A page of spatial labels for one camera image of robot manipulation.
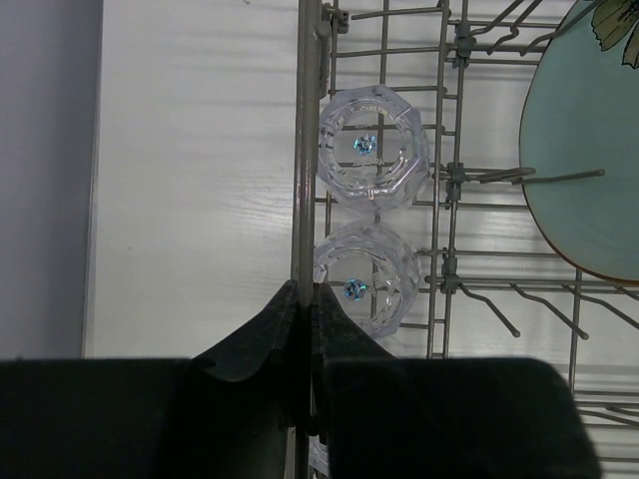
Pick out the clear faceted glass far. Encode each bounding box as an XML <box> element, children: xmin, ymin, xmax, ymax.
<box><xmin>317</xmin><ymin>85</ymin><xmax>431</xmax><ymax>215</ymax></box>

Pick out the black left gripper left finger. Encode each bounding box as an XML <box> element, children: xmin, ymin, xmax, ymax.
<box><xmin>1</xmin><ymin>280</ymin><xmax>298</xmax><ymax>478</ymax></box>

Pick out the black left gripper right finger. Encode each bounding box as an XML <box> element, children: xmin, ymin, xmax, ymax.
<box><xmin>313</xmin><ymin>283</ymin><xmax>602</xmax><ymax>478</ymax></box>

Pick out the grey wire dish rack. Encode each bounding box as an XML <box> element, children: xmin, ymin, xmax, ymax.
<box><xmin>292</xmin><ymin>1</ymin><xmax>638</xmax><ymax>478</ymax></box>

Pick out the clear faceted glass near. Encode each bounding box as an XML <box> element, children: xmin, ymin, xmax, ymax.
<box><xmin>309</xmin><ymin>436</ymin><xmax>329</xmax><ymax>478</ymax></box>

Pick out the teal floral plate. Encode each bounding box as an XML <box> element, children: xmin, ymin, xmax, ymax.
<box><xmin>519</xmin><ymin>1</ymin><xmax>638</xmax><ymax>283</ymax></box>

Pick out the clear faceted glass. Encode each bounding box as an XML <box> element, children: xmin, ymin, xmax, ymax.
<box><xmin>314</xmin><ymin>220</ymin><xmax>420</xmax><ymax>338</ymax></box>
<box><xmin>317</xmin><ymin>85</ymin><xmax>431</xmax><ymax>215</ymax></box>
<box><xmin>309</xmin><ymin>436</ymin><xmax>329</xmax><ymax>478</ymax></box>

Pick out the clear faceted glass middle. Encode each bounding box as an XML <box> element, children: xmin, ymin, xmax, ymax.
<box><xmin>314</xmin><ymin>220</ymin><xmax>420</xmax><ymax>338</ymax></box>

